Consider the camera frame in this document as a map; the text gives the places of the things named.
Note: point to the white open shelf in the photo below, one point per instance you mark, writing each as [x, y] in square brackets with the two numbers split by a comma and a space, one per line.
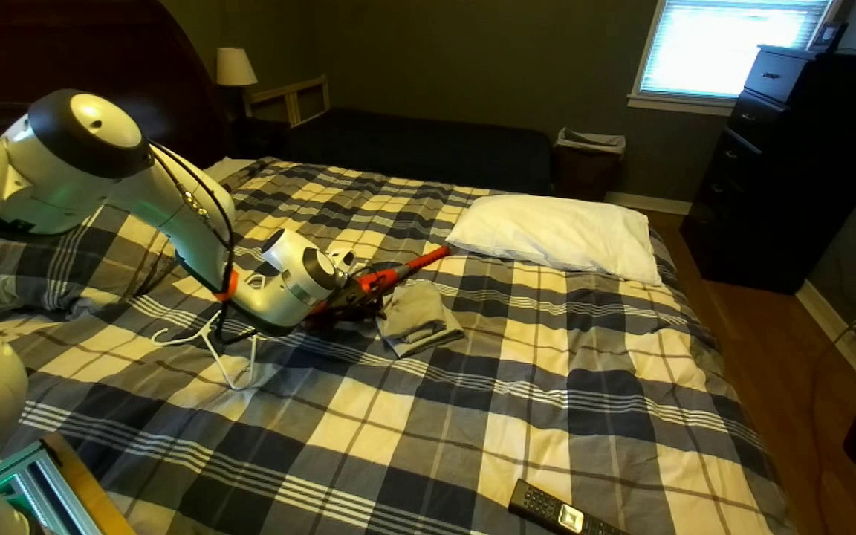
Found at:
[290, 100]

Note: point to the white pillow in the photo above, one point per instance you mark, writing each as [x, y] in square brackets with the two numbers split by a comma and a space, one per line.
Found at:
[556, 236]

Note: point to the black remote control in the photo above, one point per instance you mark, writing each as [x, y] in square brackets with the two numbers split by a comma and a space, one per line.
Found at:
[556, 508]

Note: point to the gray bed sheet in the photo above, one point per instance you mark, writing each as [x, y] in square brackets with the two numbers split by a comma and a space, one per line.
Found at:
[418, 318]

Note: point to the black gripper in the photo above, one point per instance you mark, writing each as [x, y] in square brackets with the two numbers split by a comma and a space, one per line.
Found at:
[341, 276]

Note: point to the black tall dresser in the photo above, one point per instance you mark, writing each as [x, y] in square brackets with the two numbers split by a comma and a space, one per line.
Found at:
[803, 166]

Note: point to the dark wooden headboard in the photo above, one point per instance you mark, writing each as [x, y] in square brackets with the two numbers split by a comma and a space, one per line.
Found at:
[72, 48]

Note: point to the bright window with white frame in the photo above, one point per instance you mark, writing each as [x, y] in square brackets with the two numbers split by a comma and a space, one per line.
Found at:
[730, 46]

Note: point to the plaid checkered bed comforter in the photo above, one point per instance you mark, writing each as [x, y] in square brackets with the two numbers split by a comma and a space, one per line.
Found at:
[498, 397]

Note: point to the plaid pillow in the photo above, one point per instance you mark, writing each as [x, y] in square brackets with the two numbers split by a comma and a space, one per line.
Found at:
[81, 262]

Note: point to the table lamp with white shade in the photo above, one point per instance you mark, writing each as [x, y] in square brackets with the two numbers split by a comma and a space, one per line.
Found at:
[237, 68]

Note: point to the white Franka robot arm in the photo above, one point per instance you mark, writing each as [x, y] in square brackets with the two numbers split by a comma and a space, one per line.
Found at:
[102, 166]

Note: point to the orange baseball bat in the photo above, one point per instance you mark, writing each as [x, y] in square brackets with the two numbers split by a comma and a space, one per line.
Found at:
[408, 269]

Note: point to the dark laundry hamper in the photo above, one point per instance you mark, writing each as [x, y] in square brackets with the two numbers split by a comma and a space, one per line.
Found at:
[591, 164]

